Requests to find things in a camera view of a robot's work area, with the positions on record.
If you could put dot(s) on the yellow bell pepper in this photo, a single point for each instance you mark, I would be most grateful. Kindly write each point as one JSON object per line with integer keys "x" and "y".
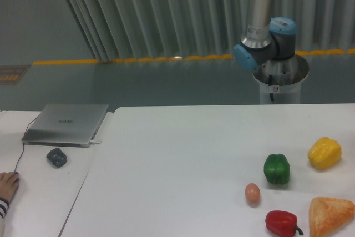
{"x": 325, "y": 153}

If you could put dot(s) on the person's hand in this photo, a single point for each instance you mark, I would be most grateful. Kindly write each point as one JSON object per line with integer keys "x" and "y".
{"x": 7, "y": 186}

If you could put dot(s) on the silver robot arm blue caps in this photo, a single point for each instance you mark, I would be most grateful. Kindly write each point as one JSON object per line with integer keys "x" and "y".
{"x": 264, "y": 38}

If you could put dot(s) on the white usb plug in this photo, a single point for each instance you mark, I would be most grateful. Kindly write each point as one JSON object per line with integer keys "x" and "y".
{"x": 94, "y": 142}

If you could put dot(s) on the green bell pepper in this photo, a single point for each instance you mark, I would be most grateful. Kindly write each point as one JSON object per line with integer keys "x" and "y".
{"x": 277, "y": 169}

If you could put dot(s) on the red bell pepper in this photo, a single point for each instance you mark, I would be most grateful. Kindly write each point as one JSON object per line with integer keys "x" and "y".
{"x": 282, "y": 223}

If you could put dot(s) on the silver closed laptop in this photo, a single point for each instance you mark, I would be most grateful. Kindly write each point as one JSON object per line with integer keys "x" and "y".
{"x": 66, "y": 125}

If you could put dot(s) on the brown egg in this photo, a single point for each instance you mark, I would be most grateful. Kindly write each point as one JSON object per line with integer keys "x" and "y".
{"x": 252, "y": 193}

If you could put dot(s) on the small black plastic gadget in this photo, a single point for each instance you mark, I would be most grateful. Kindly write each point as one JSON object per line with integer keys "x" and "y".
{"x": 57, "y": 158}

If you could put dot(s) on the triangular bread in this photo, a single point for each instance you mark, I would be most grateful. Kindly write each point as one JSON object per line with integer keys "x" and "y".
{"x": 326, "y": 215}

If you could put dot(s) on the striped sleeve forearm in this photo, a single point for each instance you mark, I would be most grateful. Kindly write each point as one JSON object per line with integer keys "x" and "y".
{"x": 4, "y": 204}

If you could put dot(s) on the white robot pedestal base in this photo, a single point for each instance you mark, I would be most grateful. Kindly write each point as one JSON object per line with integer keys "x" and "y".
{"x": 280, "y": 81}

